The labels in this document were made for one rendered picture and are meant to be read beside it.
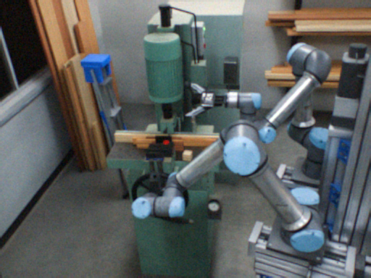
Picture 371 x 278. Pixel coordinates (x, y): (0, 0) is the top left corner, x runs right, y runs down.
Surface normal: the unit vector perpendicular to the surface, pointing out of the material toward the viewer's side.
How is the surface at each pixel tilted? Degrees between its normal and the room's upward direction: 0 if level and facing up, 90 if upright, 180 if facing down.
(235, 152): 84
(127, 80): 90
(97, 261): 0
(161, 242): 90
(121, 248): 0
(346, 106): 90
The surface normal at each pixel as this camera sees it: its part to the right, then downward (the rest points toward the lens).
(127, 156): -0.04, -0.85
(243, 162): -0.23, 0.42
